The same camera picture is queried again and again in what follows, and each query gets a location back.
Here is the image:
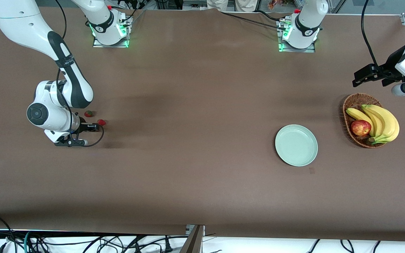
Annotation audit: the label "light green round plate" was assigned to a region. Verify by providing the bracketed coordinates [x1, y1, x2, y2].
[275, 124, 318, 167]

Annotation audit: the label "brown wicker basket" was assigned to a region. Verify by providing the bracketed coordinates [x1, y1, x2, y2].
[342, 93, 388, 149]

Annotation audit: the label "small yellow banana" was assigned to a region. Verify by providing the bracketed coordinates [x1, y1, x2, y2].
[346, 107, 375, 137]

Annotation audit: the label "red apple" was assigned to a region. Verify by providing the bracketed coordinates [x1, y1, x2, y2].
[351, 119, 372, 137]

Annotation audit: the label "large yellow banana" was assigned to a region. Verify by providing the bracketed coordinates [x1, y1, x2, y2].
[366, 104, 400, 145]

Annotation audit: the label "orange background object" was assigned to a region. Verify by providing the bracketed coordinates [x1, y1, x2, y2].
[268, 0, 296, 10]

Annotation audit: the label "beige person trousers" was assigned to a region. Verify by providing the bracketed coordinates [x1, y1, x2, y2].
[207, 0, 258, 12]

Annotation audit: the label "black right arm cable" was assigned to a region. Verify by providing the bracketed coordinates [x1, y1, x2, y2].
[54, 0, 105, 147]

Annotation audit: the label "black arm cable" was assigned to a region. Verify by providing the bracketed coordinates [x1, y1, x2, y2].
[361, 0, 381, 69]
[54, 0, 105, 147]

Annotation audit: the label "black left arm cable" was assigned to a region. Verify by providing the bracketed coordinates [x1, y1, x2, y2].
[361, 0, 381, 69]

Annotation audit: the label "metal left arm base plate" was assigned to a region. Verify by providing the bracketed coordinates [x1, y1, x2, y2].
[278, 19, 316, 53]

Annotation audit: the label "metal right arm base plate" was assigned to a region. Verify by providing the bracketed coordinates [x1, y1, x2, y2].
[93, 16, 133, 48]

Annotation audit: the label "short black table cable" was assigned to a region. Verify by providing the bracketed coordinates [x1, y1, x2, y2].
[253, 10, 284, 22]

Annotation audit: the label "long black table cable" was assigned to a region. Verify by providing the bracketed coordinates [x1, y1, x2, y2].
[219, 11, 287, 31]

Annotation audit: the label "black base power cables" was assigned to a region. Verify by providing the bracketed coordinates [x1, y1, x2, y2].
[113, 0, 147, 22]

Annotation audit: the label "aluminium profile post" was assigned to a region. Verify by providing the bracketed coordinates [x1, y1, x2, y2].
[180, 224, 205, 253]

